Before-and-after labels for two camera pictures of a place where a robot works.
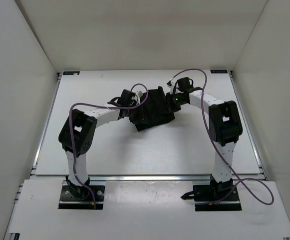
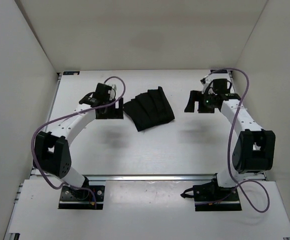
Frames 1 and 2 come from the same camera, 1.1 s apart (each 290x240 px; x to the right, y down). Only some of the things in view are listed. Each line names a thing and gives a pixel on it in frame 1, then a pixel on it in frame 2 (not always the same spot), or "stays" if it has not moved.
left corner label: [71, 72] stays
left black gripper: [134, 104] -> [117, 113]
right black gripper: [169, 97] -> [194, 96]
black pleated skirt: [155, 110] stays
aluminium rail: [191, 178] stays
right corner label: [219, 71] stays
